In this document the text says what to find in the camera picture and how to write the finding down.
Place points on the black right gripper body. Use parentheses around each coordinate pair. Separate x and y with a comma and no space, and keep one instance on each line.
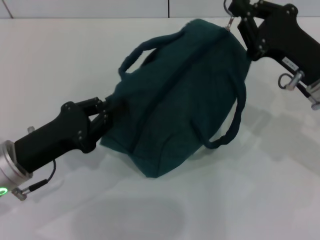
(287,37)

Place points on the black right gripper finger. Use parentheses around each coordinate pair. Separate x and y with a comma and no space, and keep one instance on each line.
(250,8)
(247,32)

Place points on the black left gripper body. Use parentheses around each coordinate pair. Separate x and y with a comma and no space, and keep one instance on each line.
(55,140)

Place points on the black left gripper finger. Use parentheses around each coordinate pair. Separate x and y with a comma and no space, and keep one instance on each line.
(105,120)
(100,103)

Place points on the dark teal insulated lunch bag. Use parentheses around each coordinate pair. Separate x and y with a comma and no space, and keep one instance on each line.
(180,100)

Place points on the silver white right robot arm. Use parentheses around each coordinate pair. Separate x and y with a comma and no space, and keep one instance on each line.
(314,91)

